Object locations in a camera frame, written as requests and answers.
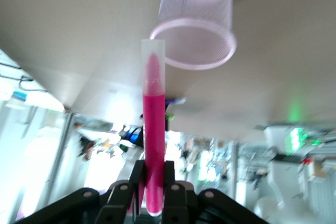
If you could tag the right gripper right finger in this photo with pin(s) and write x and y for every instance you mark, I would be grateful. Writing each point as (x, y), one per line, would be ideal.
(181, 203)

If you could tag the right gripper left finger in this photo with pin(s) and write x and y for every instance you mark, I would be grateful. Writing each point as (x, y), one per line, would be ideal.
(118, 203)

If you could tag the purple marker pen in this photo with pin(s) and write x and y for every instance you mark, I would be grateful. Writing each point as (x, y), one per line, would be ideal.
(178, 101)

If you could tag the green highlighter pen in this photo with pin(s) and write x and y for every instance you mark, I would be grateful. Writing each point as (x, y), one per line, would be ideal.
(170, 116)

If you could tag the pink highlighter pen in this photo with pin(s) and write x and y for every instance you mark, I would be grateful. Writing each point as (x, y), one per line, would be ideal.
(155, 129)

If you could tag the pink mesh pen holder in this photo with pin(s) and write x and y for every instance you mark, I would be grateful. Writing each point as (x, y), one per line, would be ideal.
(199, 3)

